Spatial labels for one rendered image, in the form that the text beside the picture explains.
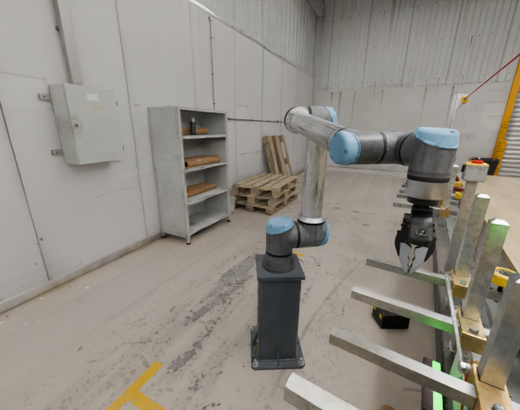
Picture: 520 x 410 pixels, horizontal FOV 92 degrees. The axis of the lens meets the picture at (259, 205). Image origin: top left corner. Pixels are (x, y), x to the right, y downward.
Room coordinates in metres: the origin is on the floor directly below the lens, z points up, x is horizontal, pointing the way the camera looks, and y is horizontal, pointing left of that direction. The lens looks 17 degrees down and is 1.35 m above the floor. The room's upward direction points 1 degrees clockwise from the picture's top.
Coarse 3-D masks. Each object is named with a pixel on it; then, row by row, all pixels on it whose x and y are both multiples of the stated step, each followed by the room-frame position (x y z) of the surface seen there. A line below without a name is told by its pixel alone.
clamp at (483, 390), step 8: (472, 368) 0.41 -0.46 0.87; (472, 376) 0.40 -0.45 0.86; (472, 384) 0.38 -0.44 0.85; (480, 384) 0.37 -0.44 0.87; (488, 384) 0.37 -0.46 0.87; (480, 392) 0.35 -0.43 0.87; (488, 392) 0.35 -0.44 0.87; (496, 392) 0.35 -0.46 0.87; (504, 392) 0.35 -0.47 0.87; (480, 400) 0.34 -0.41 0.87; (488, 400) 0.34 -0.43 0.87; (496, 400) 0.34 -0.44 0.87; (504, 400) 0.34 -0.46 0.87; (480, 408) 0.33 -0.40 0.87; (488, 408) 0.32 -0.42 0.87; (512, 408) 0.32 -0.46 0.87
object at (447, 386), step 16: (336, 336) 0.50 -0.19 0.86; (352, 336) 0.50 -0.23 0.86; (352, 352) 0.47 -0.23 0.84; (368, 352) 0.45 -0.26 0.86; (384, 352) 0.45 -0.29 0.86; (384, 368) 0.43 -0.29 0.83; (400, 368) 0.42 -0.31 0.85; (416, 368) 0.41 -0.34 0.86; (432, 368) 0.41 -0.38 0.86; (432, 384) 0.39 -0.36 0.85; (448, 384) 0.38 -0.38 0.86; (464, 384) 0.38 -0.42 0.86; (464, 400) 0.36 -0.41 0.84
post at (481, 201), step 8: (480, 200) 0.79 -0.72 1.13; (488, 200) 0.78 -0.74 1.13; (472, 208) 0.81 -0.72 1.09; (480, 208) 0.79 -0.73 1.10; (472, 216) 0.80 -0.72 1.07; (480, 216) 0.79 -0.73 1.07; (472, 224) 0.79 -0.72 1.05; (480, 224) 0.78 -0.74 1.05; (472, 232) 0.79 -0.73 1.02; (480, 232) 0.78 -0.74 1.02; (464, 240) 0.80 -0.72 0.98; (472, 240) 0.79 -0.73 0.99; (464, 248) 0.80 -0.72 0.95; (472, 248) 0.78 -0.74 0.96; (464, 256) 0.79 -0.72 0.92; (472, 256) 0.78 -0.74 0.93; (456, 264) 0.82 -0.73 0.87; (464, 264) 0.79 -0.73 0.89; (456, 272) 0.80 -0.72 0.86; (464, 272) 0.79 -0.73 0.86; (456, 304) 0.78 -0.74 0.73
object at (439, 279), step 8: (368, 256) 0.94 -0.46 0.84; (368, 264) 0.92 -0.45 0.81; (376, 264) 0.90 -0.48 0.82; (384, 264) 0.89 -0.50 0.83; (392, 264) 0.88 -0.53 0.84; (400, 264) 0.88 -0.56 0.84; (392, 272) 0.87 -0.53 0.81; (400, 272) 0.86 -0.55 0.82; (408, 272) 0.84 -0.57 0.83; (416, 272) 0.83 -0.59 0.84; (424, 272) 0.83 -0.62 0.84; (424, 280) 0.81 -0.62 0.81; (432, 280) 0.80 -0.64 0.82; (440, 280) 0.79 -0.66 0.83; (488, 296) 0.71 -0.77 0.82; (496, 296) 0.70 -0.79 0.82
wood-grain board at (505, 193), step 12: (492, 180) 2.31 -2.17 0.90; (504, 180) 2.31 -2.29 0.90; (516, 180) 2.32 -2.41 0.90; (480, 192) 1.83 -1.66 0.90; (492, 192) 1.83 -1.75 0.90; (504, 192) 1.84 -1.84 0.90; (516, 192) 1.84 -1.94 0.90; (492, 204) 1.51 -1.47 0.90; (504, 204) 1.51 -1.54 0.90; (516, 204) 1.52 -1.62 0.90; (492, 216) 1.28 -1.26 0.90; (504, 216) 1.28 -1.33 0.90; (516, 216) 1.28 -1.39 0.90; (516, 228) 1.12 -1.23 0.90; (516, 240) 0.98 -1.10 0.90; (504, 252) 0.88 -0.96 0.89; (516, 252) 0.87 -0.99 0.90; (516, 264) 0.78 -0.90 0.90
